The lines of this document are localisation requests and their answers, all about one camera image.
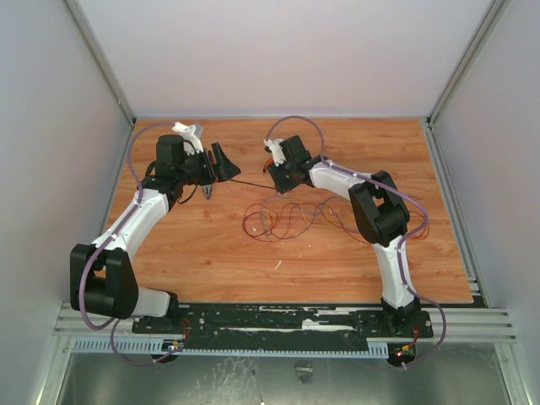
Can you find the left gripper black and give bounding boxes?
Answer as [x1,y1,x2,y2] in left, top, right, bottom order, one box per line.
[177,142,240,186]

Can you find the black zip tie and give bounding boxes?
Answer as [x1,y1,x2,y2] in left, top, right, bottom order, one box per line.
[230,179,275,191]

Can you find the purple grey wire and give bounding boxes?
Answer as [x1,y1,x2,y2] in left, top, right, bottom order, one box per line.
[252,197,338,237]

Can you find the blue wire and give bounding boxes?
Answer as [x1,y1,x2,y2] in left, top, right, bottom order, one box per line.
[255,196,359,233]

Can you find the long red wire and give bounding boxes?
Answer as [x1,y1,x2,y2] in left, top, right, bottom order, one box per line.
[242,202,430,244]

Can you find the yellow wire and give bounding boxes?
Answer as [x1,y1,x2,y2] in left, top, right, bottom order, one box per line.
[269,200,338,227]

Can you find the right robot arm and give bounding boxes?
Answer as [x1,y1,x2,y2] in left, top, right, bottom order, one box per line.
[264,136,421,336]

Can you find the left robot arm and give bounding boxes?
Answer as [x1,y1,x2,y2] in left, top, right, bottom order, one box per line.
[70,134,241,333]

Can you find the small orange needle-nose pliers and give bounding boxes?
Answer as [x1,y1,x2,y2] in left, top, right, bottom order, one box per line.
[262,159,273,173]

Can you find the large orange black pliers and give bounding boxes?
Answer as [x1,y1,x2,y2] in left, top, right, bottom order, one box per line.
[202,185,213,199]

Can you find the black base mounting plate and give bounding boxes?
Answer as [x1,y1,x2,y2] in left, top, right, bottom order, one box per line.
[132,304,434,352]

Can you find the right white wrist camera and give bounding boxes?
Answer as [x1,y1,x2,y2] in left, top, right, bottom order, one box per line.
[263,138,287,166]

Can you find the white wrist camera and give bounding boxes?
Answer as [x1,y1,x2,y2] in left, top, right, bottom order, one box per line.
[263,138,287,166]
[171,121,203,155]

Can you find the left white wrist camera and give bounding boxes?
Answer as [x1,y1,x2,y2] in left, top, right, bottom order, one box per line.
[171,121,203,155]

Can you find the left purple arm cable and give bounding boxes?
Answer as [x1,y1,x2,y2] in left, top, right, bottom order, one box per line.
[79,121,182,366]

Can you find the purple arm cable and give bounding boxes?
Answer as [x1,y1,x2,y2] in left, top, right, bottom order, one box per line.
[265,115,447,372]
[79,121,182,366]

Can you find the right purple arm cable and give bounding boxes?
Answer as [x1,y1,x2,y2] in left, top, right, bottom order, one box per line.
[265,115,447,372]

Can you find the grey slotted cable duct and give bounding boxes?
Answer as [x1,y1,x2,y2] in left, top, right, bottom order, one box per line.
[70,336,390,359]

